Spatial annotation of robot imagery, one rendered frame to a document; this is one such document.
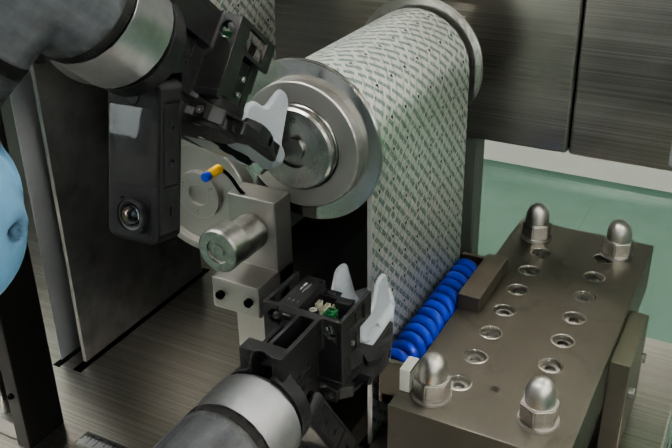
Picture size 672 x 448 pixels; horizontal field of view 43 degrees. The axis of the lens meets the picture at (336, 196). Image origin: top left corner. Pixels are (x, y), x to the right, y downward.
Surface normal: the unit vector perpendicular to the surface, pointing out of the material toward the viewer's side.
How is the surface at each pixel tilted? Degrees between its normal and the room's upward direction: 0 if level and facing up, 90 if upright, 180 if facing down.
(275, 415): 44
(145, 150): 78
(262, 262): 90
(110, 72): 132
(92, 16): 112
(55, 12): 117
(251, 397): 18
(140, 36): 101
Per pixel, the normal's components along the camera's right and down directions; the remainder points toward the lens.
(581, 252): -0.02, -0.90
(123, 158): -0.46, 0.20
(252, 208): -0.47, 0.40
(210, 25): 0.88, 0.18
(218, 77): -0.37, -0.27
